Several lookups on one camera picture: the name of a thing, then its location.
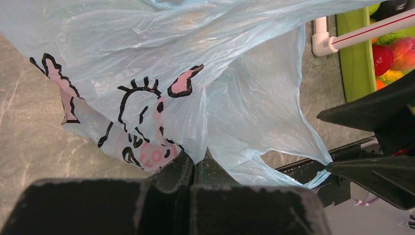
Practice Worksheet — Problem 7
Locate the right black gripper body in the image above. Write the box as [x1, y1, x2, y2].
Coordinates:
[374, 106, 415, 157]

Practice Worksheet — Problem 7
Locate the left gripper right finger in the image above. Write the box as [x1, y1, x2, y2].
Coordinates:
[189, 151, 331, 235]

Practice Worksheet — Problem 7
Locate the fake red pomegranate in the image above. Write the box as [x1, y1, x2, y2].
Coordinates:
[372, 45, 394, 77]

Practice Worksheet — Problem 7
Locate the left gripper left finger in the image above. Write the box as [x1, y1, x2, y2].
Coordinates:
[1, 152, 194, 235]

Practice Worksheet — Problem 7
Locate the fake yellow banana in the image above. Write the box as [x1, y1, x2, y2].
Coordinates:
[377, 70, 405, 84]

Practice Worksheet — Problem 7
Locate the light blue plastic bag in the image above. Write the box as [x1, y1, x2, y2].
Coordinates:
[0, 0, 372, 186]

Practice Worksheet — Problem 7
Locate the green plastic basket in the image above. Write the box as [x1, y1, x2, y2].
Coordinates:
[336, 7, 415, 104]

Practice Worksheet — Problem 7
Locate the fake orange fruit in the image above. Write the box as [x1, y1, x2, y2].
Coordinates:
[376, 79, 386, 90]

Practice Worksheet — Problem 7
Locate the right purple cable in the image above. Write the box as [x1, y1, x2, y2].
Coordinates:
[353, 196, 380, 207]

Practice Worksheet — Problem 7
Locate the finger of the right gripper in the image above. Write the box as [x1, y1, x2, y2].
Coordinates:
[317, 71, 415, 132]
[326, 155, 415, 210]

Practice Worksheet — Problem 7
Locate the fake peach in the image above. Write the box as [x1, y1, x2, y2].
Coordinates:
[387, 37, 415, 71]

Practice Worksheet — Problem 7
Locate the white PVC pipe frame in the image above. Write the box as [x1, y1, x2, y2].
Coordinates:
[312, 9, 415, 56]

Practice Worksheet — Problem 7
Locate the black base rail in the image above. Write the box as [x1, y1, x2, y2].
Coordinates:
[277, 136, 382, 207]

